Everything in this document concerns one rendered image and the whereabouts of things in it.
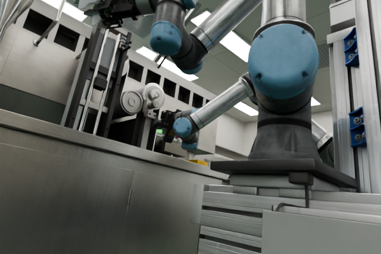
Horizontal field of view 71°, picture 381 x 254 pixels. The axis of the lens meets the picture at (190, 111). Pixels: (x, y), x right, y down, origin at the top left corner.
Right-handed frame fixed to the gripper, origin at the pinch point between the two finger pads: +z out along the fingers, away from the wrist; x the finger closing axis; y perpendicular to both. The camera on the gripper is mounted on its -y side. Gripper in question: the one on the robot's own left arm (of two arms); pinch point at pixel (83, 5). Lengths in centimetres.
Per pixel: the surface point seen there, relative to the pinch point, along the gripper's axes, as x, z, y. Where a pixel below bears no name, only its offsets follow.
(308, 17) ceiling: 191, -76, -184
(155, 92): 67, 10, -12
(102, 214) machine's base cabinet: 40, 1, 53
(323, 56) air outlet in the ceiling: 271, -98, -193
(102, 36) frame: 29.0, 20.1, -17.5
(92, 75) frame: 31.6, 20.2, 1.6
